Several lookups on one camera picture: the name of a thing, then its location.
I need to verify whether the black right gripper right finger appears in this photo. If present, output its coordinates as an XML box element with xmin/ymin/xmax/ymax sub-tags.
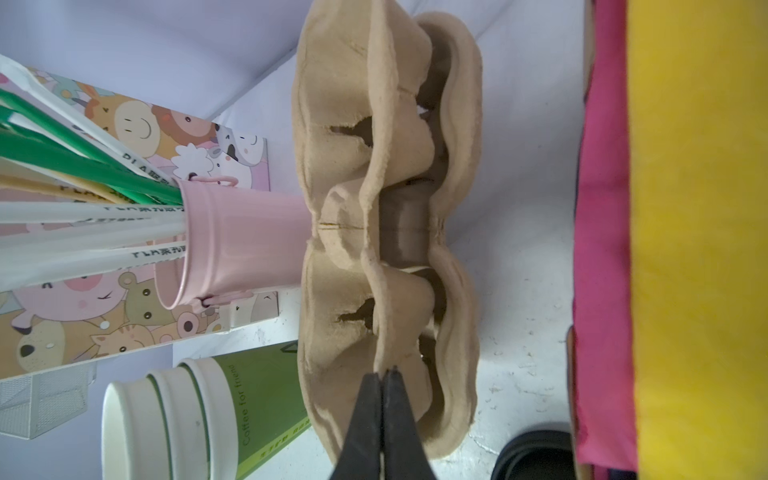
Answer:
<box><xmin>382</xmin><ymin>368</ymin><xmax>436</xmax><ymax>480</ymax></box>

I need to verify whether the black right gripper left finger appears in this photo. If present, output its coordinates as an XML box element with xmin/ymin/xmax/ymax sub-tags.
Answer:
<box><xmin>330</xmin><ymin>373</ymin><xmax>383</xmax><ymax>480</ymax></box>

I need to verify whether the single black cup lid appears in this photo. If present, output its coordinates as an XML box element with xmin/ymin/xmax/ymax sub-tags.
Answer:
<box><xmin>490</xmin><ymin>430</ymin><xmax>576</xmax><ymax>480</ymax></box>

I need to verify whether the stack of green paper cups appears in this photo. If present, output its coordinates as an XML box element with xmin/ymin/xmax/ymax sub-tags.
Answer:
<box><xmin>101</xmin><ymin>341</ymin><xmax>310</xmax><ymax>479</ymax></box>

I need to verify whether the brown pulp cup carrier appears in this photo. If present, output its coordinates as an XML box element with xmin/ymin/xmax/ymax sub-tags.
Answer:
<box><xmin>292</xmin><ymin>1</ymin><xmax>434</xmax><ymax>460</ymax></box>
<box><xmin>416</xmin><ymin>11</ymin><xmax>483</xmax><ymax>459</ymax></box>

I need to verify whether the white paper gift bag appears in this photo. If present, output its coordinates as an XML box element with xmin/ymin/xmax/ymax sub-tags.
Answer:
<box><xmin>1</xmin><ymin>69</ymin><xmax>278</xmax><ymax>378</ymax></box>

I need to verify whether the pink straw holder cup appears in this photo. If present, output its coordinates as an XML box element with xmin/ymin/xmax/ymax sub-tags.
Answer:
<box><xmin>154</xmin><ymin>176</ymin><xmax>311</xmax><ymax>311</ymax></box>

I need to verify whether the white mesh two-tier shelf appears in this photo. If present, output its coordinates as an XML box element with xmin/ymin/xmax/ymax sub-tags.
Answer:
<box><xmin>0</xmin><ymin>363</ymin><xmax>97</xmax><ymax>440</ymax></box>

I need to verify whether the bundle of wrapped straws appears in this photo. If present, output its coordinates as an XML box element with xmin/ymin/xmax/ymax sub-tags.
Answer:
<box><xmin>1</xmin><ymin>57</ymin><xmax>190</xmax><ymax>291</ymax></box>

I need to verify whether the yellow paper napkin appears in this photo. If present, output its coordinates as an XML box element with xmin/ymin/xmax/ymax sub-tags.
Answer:
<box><xmin>627</xmin><ymin>1</ymin><xmax>767</xmax><ymax>479</ymax></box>

